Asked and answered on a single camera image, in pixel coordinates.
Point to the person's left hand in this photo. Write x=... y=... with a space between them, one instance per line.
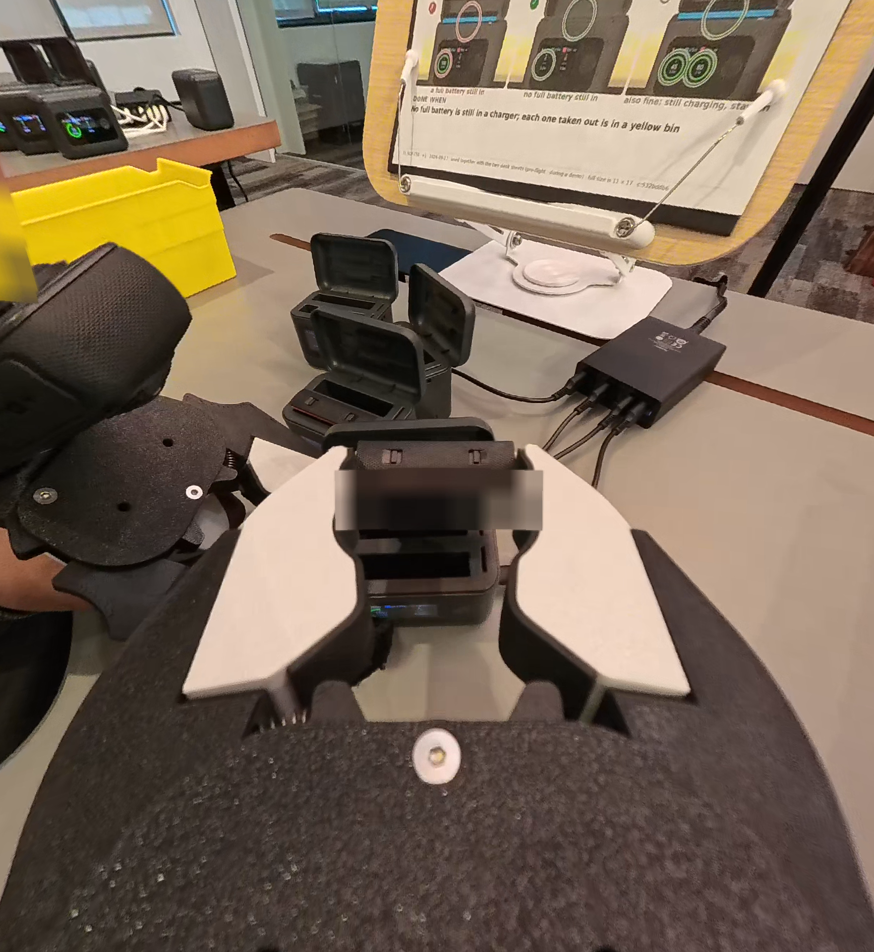
x=20 y=584

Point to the black usb charging hub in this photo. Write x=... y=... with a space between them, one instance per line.
x=652 y=349

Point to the printed instruction sheet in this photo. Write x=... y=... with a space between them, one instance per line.
x=556 y=149

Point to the yellow plastic bin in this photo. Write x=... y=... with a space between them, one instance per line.
x=147 y=223

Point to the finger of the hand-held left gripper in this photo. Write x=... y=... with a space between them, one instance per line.
x=280 y=461

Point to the black metal pole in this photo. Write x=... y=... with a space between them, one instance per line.
x=814 y=186

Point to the orange trimmed black battery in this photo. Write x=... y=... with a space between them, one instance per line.
x=332 y=413
x=437 y=455

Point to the dark blue flat pad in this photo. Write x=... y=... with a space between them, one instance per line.
x=422 y=249

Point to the wooden instruction board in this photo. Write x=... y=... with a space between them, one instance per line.
x=794 y=171

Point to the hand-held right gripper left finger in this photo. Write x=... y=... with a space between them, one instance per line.
x=280 y=595

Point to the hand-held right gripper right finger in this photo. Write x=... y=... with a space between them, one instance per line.
x=593 y=595

